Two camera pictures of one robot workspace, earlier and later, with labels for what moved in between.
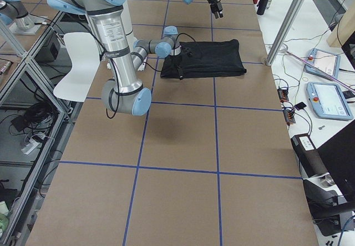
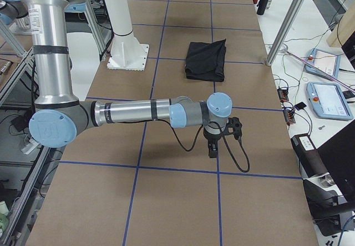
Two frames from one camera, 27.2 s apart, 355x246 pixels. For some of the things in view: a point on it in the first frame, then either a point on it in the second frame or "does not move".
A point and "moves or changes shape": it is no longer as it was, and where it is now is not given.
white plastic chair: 83,49 does not move
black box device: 311,162 does not move
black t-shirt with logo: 203,58 moves or changes shape
